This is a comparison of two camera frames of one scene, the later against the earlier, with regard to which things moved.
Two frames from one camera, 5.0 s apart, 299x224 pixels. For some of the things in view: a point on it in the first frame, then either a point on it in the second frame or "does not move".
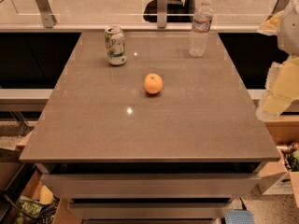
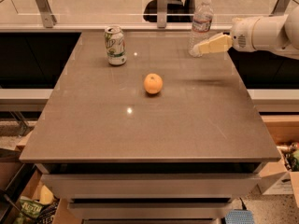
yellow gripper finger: (282, 89) → (241, 38)
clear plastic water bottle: (199, 36) does not move
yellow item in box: (47, 196) does not move
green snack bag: (30, 207) does not move
